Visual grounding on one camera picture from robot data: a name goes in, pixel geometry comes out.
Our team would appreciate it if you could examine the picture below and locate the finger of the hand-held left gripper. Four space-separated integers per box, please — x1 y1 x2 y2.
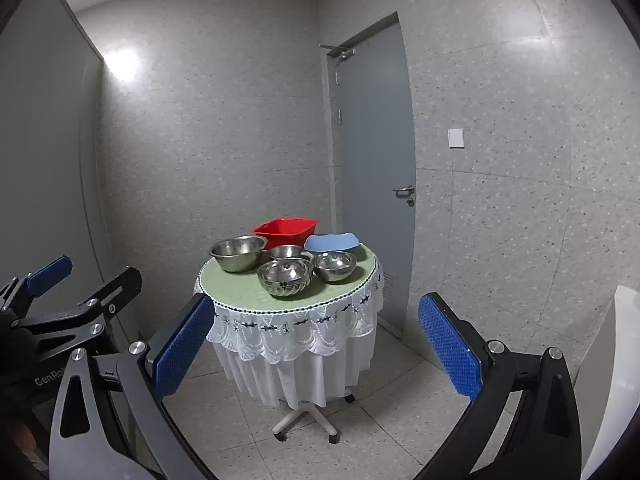
0 255 73 321
12 266 143 361

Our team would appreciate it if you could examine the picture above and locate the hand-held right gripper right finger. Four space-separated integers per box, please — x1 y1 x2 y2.
415 292 583 480

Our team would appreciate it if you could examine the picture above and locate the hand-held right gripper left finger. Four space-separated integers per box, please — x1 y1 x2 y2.
47 292 216 480

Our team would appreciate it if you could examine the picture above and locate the large steel bowl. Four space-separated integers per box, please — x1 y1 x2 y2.
208 235 269 273

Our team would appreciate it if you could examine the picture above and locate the fluted steel bowl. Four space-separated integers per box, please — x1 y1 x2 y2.
260 280 313 301

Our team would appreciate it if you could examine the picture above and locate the medium steel bowl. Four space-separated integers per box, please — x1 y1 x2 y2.
312 251 358 283

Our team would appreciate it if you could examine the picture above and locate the small steel bowl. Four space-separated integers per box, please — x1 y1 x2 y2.
269 244 306 262

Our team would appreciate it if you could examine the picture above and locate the red plastic basin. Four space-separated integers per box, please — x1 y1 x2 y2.
251 217 321 251

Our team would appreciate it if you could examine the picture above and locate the blue plastic plate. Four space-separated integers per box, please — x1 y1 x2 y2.
304 232 362 256

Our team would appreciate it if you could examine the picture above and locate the person's left hand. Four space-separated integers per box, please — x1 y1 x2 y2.
5 417 45 468

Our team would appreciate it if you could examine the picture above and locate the green tablecloth with white lace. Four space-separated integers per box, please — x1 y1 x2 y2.
193 242 385 409

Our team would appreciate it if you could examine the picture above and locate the white wheeled table base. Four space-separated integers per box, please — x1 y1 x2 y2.
271 394 357 445

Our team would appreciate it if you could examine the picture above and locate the white panel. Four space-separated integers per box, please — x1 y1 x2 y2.
572 285 640 480

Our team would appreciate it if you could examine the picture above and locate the grey door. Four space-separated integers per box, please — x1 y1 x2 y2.
327 10 418 341

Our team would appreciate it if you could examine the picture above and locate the metal door closer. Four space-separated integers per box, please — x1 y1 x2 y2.
320 43 356 62

